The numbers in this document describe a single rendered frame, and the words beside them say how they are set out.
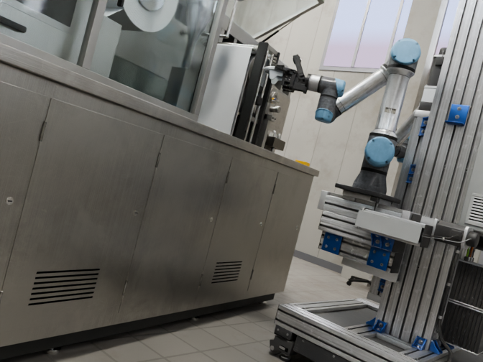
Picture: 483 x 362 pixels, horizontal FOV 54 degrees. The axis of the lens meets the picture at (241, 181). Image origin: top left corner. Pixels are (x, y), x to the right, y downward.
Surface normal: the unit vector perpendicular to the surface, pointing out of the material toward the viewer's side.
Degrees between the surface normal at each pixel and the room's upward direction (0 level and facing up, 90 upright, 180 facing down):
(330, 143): 90
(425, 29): 90
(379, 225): 90
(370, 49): 90
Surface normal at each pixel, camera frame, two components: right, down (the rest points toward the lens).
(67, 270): 0.84, 0.22
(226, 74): -0.49, -0.12
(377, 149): -0.27, 0.07
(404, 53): -0.20, -0.18
